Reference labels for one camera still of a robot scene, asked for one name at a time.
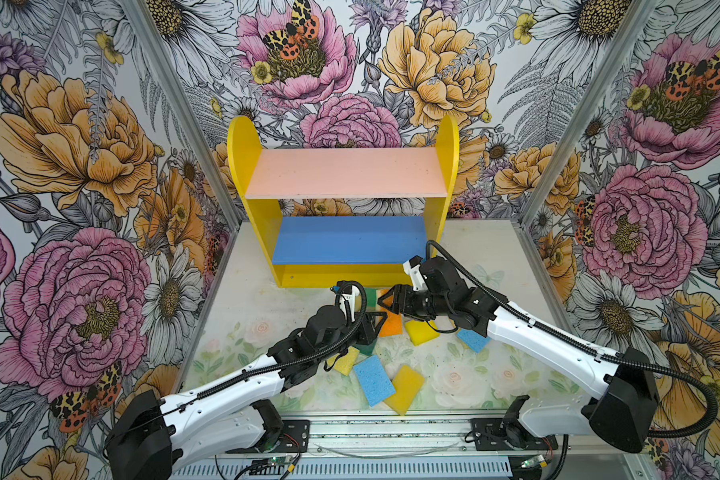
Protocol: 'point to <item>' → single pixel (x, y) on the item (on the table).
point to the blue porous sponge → (374, 380)
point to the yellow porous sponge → (346, 362)
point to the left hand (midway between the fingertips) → (382, 324)
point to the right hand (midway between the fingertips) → (387, 314)
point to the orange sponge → (393, 325)
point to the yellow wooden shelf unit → (345, 217)
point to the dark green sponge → (366, 348)
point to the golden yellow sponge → (407, 384)
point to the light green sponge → (371, 295)
